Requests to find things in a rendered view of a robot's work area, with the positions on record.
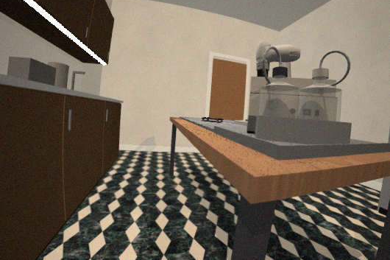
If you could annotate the translucent plastic bottle with black cap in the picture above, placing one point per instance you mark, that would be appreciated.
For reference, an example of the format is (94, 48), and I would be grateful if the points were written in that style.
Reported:
(279, 99)

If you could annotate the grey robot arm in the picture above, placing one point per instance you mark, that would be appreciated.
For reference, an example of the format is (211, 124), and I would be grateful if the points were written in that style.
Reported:
(288, 54)

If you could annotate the translucent plastic bottle with grey cap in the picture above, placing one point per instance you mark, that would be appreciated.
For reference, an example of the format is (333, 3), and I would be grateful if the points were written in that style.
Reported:
(320, 101)

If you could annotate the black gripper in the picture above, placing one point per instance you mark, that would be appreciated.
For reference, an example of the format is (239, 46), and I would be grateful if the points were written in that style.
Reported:
(260, 73)

